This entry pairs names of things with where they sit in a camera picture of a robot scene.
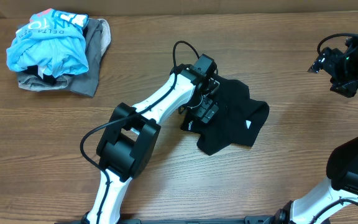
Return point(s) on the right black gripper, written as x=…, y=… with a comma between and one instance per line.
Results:
x=327, y=61

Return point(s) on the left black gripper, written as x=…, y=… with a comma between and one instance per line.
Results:
x=206, y=115

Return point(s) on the black polo shirt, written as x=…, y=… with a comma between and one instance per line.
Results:
x=238, y=119

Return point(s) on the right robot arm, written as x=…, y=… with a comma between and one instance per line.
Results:
x=340, y=186

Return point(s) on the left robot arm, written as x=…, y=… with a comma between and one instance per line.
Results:
x=129, y=137

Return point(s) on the beige garment under pile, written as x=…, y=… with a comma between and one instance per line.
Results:
x=105, y=36

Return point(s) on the light blue printed t-shirt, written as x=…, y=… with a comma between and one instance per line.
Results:
x=53, y=41

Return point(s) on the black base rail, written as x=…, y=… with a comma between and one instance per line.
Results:
x=246, y=220

